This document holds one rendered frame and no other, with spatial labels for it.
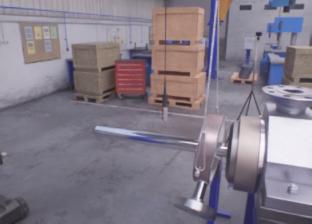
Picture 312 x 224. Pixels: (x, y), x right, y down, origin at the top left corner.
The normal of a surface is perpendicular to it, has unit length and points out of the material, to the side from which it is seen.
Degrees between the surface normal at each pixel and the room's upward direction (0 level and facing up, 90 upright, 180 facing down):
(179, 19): 90
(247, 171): 87
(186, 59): 90
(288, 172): 90
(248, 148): 57
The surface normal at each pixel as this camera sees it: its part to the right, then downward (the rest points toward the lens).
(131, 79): -0.02, 0.30
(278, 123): -0.23, -0.47
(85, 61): -0.40, 0.28
